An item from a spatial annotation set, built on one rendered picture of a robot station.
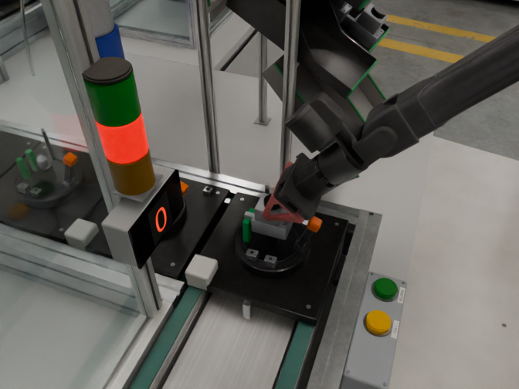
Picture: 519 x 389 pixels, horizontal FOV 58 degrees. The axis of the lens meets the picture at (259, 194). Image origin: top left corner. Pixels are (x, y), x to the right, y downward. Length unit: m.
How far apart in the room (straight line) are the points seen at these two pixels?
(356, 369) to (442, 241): 0.44
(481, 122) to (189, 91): 2.07
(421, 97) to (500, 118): 2.63
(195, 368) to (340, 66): 0.60
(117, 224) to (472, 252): 0.78
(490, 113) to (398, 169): 2.05
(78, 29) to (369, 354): 0.61
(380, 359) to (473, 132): 2.38
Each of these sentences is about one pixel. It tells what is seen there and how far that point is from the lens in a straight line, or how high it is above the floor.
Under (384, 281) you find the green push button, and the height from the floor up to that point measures 0.97.
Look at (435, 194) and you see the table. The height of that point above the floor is 0.86.
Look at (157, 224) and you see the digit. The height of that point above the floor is 1.20.
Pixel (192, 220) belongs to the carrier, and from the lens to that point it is 0.94.
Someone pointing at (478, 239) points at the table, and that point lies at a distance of 1.15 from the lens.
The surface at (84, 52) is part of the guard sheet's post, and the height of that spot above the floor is 1.43.
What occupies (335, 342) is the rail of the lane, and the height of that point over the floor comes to 0.95.
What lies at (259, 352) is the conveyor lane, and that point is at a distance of 0.83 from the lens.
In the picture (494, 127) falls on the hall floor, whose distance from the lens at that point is 3.15.
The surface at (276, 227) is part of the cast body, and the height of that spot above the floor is 1.06.
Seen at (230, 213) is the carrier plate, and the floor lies 0.97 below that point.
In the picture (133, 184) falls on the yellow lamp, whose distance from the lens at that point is 0.57.
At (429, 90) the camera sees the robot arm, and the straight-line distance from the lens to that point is 0.63.
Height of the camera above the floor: 1.65
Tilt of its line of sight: 44 degrees down
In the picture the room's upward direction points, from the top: straight up
